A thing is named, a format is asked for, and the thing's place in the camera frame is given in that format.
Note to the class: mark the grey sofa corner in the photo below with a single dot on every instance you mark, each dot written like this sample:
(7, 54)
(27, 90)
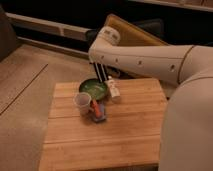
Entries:
(8, 39)

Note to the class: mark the small white bottle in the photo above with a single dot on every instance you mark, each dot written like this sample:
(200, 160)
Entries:
(114, 91)

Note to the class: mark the green bowl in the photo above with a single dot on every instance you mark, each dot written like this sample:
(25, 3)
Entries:
(96, 89)

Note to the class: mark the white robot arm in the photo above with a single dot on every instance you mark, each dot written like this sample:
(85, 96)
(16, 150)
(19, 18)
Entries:
(186, 141)

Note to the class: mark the white ceramic cup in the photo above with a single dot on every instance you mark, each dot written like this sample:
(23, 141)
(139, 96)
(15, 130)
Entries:
(82, 101)

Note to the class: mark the orange marker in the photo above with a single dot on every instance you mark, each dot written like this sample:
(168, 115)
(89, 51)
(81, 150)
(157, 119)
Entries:
(96, 108)

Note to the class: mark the wooden folding table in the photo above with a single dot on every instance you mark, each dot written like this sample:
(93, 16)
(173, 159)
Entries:
(129, 137)

